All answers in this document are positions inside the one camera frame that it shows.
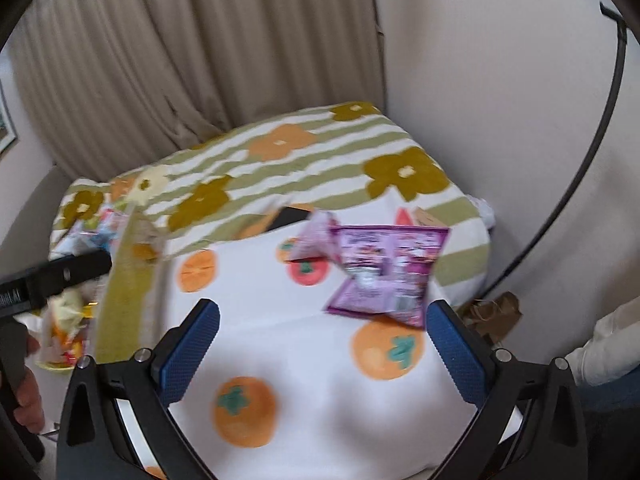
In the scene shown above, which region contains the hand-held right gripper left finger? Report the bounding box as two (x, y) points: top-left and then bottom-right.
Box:
(56, 298), (222, 480)

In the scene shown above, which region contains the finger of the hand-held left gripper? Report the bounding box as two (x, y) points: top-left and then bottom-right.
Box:
(29, 249), (114, 307)

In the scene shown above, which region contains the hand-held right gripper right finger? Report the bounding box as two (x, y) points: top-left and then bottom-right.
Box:
(425, 299), (587, 480)

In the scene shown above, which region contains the yellow-green storage box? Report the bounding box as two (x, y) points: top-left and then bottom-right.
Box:
(35, 201), (171, 377)

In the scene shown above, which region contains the purple snack packet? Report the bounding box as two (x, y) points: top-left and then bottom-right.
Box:
(324, 225), (451, 331)

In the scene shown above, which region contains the person's left hand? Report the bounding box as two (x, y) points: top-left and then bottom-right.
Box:
(14, 332), (47, 434)

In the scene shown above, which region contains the pile of snack packets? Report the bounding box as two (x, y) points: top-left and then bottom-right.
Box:
(37, 207), (126, 372)

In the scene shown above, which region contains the brown paper bag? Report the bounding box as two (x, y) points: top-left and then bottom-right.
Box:
(457, 291), (524, 349)

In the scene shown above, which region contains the white persimmon print cloth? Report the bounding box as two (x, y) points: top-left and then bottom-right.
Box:
(115, 195), (527, 480)

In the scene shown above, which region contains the person's white garment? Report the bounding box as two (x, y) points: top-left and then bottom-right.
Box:
(565, 295), (640, 389)

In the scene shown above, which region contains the black flat object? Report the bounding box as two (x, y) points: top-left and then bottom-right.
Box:
(261, 205), (312, 234)

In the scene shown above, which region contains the pale pink snack packet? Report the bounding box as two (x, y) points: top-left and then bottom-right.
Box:
(289, 209), (346, 264)

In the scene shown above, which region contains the striped floral blanket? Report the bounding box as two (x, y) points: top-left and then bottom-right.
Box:
(50, 101), (494, 312)

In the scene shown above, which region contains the beige curtain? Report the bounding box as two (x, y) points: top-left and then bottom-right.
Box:
(10, 0), (387, 182)

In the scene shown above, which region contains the black curved metal pole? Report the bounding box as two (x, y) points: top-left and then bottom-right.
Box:
(479, 2), (629, 307)

